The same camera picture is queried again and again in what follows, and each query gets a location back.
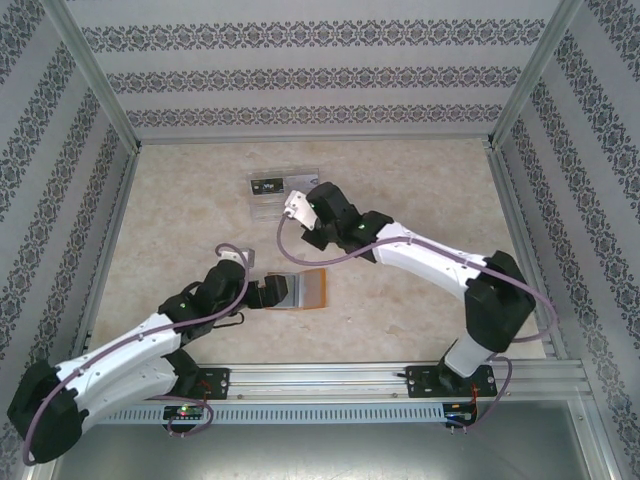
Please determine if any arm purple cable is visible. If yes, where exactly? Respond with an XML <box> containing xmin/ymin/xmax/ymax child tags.
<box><xmin>22</xmin><ymin>242</ymin><xmax>254</xmax><ymax>466</ymax></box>
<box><xmin>276</xmin><ymin>209</ymin><xmax>559</xmax><ymax>432</ymax></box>

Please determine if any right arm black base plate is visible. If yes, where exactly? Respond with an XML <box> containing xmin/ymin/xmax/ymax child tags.
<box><xmin>405</xmin><ymin>364</ymin><xmax>500</xmax><ymax>400</ymax></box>

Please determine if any silver white card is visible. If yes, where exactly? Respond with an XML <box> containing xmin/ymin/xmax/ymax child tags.
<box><xmin>285</xmin><ymin>173</ymin><xmax>320</xmax><ymax>192</ymax></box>

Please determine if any black VIP card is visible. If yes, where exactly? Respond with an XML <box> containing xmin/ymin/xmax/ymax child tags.
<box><xmin>249</xmin><ymin>178</ymin><xmax>288</xmax><ymax>198</ymax></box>

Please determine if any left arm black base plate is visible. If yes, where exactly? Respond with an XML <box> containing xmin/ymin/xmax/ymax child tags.
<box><xmin>139</xmin><ymin>367</ymin><xmax>232</xmax><ymax>401</ymax></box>

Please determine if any grey metal panel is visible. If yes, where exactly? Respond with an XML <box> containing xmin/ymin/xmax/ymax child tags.
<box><xmin>49</xmin><ymin>422</ymin><xmax>614</xmax><ymax>480</ymax></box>

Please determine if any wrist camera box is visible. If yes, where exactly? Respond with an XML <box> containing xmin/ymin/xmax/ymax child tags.
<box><xmin>215</xmin><ymin>245</ymin><xmax>257</xmax><ymax>269</ymax></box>
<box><xmin>283</xmin><ymin>188</ymin><xmax>320</xmax><ymax>230</ymax></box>

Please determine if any aluminium frame post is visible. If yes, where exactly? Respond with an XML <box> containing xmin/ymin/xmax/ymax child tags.
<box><xmin>39</xmin><ymin>0</ymin><xmax>144</xmax><ymax>151</ymax></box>
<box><xmin>487</xmin><ymin>0</ymin><xmax>586</xmax><ymax>149</ymax></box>

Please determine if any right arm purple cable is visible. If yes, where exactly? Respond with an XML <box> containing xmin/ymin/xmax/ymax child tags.
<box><xmin>276</xmin><ymin>209</ymin><xmax>559</xmax><ymax>432</ymax></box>

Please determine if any clear acrylic card tray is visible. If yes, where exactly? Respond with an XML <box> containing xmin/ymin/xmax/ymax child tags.
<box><xmin>248</xmin><ymin>167</ymin><xmax>321</xmax><ymax>225</ymax></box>

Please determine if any orange leather card holder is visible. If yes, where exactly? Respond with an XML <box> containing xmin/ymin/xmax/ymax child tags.
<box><xmin>264</xmin><ymin>268</ymin><xmax>330</xmax><ymax>312</ymax></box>

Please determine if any grey slotted cable duct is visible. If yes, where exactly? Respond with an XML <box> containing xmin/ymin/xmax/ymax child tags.
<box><xmin>67</xmin><ymin>402</ymin><xmax>447</xmax><ymax>426</ymax></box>

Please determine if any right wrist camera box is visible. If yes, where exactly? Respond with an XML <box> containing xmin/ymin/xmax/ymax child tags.
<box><xmin>283</xmin><ymin>188</ymin><xmax>320</xmax><ymax>230</ymax></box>

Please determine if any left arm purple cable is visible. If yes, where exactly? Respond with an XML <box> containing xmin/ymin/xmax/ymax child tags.
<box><xmin>22</xmin><ymin>242</ymin><xmax>254</xmax><ymax>466</ymax></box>

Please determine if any aluminium side rail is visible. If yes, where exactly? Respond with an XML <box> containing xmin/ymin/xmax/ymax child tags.
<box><xmin>67</xmin><ymin>144</ymin><xmax>142</xmax><ymax>366</ymax></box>
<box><xmin>483</xmin><ymin>142</ymin><xmax>571</xmax><ymax>361</ymax></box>

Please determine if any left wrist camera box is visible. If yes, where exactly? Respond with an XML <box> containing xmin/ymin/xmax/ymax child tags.
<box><xmin>215</xmin><ymin>245</ymin><xmax>257</xmax><ymax>269</ymax></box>

